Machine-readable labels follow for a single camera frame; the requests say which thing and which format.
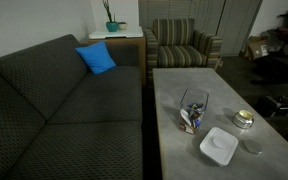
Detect small white plant pot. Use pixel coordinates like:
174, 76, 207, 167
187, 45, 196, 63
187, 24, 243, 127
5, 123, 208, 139
117, 21, 128, 32

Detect striped armchair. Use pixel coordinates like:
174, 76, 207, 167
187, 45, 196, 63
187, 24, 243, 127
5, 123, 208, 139
143, 17, 224, 88

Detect wooden side table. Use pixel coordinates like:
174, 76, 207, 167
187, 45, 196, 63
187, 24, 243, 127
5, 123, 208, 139
87, 35, 147, 88

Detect white square container lid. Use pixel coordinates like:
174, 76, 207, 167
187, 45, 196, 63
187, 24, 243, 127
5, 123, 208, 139
199, 126, 240, 167

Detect grey closet door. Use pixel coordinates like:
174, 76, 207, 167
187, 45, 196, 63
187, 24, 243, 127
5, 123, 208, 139
216, 0, 264, 58

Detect teal plant pot with plant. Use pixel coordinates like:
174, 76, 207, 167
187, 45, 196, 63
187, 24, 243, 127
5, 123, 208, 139
101, 0, 119, 33

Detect blue cushion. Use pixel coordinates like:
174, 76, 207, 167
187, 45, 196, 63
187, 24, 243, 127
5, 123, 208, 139
74, 40, 117, 75

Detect dark grey patterned sofa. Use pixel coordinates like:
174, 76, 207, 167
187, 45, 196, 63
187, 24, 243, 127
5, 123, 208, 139
0, 33, 144, 180

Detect silver candle jar yellow wax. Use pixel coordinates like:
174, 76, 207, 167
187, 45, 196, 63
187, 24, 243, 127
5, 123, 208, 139
232, 109, 255, 130

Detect round grey metal lid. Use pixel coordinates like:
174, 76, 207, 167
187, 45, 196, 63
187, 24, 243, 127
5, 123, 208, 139
243, 139, 263, 156

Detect black case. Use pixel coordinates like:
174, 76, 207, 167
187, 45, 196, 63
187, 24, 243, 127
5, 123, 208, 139
255, 94, 288, 118

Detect window blinds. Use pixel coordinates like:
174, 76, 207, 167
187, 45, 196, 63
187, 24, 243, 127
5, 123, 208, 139
138, 0, 226, 34

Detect clear container with snack packets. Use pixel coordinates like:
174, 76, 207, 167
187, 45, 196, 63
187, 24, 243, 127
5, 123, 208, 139
177, 87, 210, 136

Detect cardboard box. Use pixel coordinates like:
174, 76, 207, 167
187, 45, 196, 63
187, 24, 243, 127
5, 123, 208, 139
243, 35, 270, 61

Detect white side table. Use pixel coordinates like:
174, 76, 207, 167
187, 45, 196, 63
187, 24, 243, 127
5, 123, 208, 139
88, 26, 145, 40

